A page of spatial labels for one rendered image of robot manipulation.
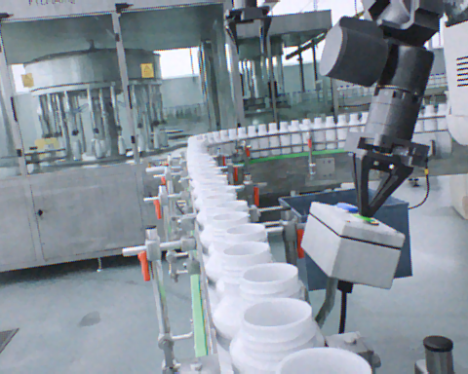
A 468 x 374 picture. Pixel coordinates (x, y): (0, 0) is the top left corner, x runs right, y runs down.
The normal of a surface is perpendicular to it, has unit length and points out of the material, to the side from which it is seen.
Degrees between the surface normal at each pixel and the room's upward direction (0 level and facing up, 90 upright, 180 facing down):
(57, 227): 91
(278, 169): 90
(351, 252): 90
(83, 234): 92
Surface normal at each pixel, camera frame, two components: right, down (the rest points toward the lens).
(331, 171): -0.20, 0.18
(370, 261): 0.11, 0.15
